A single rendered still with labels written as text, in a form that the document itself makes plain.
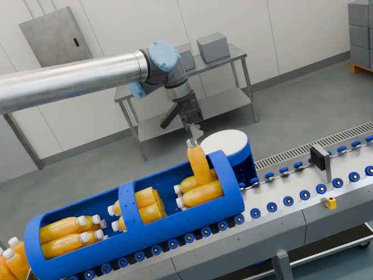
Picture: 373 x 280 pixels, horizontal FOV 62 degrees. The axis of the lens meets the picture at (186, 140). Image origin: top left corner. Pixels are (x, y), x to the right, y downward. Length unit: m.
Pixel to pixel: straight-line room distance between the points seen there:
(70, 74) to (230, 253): 1.00
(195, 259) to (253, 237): 0.27
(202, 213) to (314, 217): 0.51
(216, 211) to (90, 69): 0.74
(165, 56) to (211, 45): 2.85
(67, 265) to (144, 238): 0.32
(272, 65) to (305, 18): 0.75
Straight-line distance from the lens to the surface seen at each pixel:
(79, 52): 4.27
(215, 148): 1.74
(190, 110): 1.17
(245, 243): 1.44
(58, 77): 0.81
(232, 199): 1.25
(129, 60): 0.88
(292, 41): 4.91
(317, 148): 1.49
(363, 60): 4.70
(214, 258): 1.45
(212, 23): 4.48
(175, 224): 1.27
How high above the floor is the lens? 1.93
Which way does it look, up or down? 28 degrees down
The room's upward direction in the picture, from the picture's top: 20 degrees counter-clockwise
